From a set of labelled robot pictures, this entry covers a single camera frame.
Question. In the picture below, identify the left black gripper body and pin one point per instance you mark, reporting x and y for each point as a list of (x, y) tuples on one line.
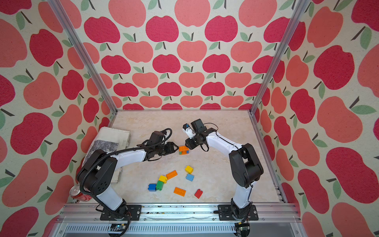
[(166, 149)]

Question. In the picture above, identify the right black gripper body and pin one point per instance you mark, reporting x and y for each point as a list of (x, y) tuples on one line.
[(193, 142)]

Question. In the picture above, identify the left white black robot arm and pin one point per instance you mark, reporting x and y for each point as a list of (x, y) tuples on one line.
[(96, 174)]

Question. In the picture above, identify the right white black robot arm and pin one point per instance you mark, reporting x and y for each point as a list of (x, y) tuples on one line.
[(246, 167)]

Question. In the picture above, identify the yellow square lego brick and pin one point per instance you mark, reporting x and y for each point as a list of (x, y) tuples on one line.
[(189, 170)]

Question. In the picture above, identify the yellow lego brick left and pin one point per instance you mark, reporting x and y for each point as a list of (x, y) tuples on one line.
[(163, 179)]

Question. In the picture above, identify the light blue lego brick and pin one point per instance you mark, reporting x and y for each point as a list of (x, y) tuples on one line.
[(189, 177)]

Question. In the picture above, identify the green lego brick left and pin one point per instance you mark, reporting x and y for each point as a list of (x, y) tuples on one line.
[(159, 185)]

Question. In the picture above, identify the blue lego brick left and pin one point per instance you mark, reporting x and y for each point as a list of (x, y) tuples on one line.
[(152, 187)]

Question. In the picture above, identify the orange lego plate bottom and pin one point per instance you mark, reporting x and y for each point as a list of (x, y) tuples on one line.
[(179, 191)]

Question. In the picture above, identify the red lego brick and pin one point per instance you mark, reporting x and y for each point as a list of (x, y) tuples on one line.
[(198, 193)]

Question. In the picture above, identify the folded beige printed cloth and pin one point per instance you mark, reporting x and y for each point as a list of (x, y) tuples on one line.
[(108, 140)]

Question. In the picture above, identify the red soda can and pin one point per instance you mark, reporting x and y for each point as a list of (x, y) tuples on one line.
[(76, 194)]

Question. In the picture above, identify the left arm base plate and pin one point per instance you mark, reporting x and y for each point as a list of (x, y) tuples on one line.
[(123, 213)]

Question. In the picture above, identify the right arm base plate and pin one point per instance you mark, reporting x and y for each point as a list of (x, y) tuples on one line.
[(230, 212)]

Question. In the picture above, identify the front aluminium rail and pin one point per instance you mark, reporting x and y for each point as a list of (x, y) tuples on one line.
[(181, 220)]

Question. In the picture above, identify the right aluminium frame post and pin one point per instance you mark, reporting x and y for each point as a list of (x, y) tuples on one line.
[(282, 47)]

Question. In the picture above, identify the aluminium frame post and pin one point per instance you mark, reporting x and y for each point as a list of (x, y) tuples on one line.
[(65, 22), (282, 47)]

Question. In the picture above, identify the left aluminium frame post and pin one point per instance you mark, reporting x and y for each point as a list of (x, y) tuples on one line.
[(65, 22)]

